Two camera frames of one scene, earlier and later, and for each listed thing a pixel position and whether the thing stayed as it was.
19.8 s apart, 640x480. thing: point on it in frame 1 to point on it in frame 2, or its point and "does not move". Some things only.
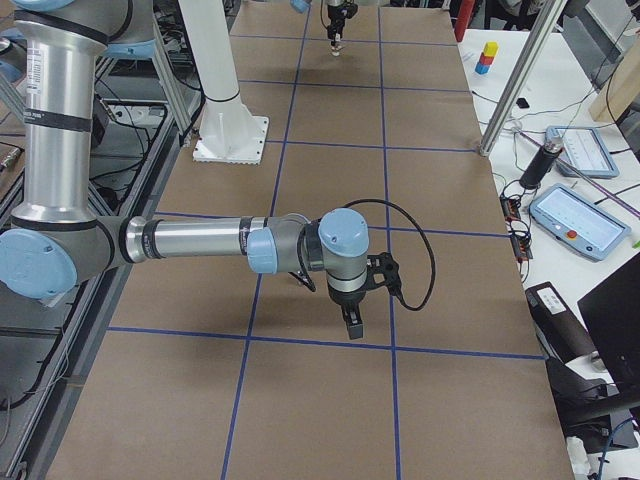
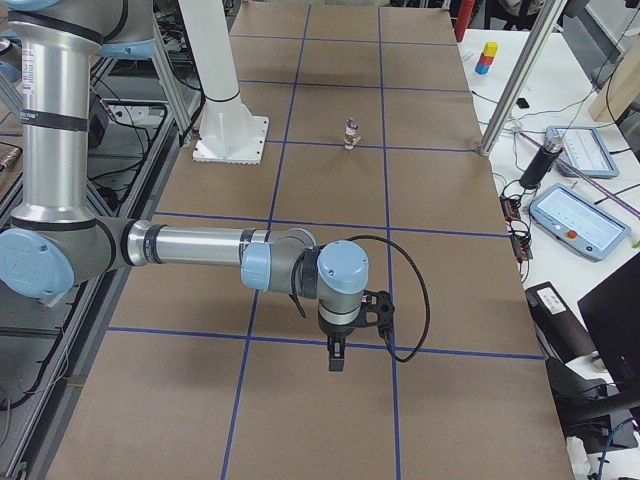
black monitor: (611, 312) does not move
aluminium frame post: (550, 13) does not move
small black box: (522, 103) does not move
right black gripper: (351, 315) to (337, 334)
